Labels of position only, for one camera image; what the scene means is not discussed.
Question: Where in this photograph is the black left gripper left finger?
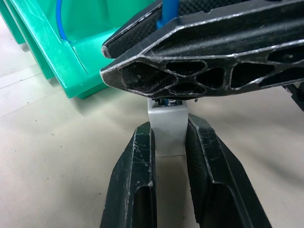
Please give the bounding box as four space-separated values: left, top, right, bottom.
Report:
99 121 158 228

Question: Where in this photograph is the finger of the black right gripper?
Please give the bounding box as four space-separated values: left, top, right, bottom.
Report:
102 0 304 60
99 10 304 98

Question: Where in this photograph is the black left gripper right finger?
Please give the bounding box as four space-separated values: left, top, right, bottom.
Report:
185 113 273 228

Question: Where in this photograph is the blue cable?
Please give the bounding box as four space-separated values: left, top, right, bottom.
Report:
56 0 179 107

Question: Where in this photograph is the white coupler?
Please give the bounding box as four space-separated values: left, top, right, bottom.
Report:
147 98 190 157

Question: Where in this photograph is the green plastic bin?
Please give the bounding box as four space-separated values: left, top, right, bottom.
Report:
4 0 164 100

